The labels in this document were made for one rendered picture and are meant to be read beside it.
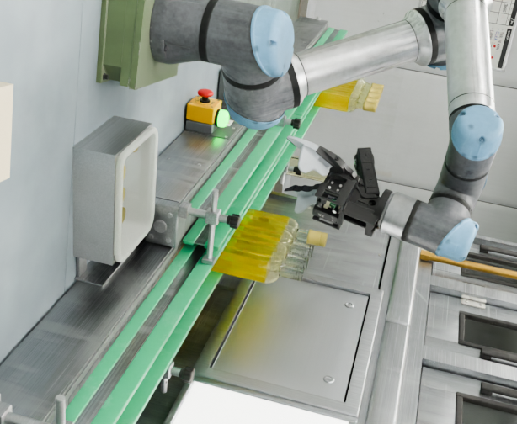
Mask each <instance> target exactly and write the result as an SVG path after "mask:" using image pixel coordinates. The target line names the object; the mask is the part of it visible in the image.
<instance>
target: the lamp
mask: <svg viewBox="0 0 517 424"><path fill-rule="evenodd" d="M228 121H229V113H228V112H227V111H226V110H223V109H218V110H217V111H216V116H215V126H217V127H225V126H227V124H228Z"/></svg>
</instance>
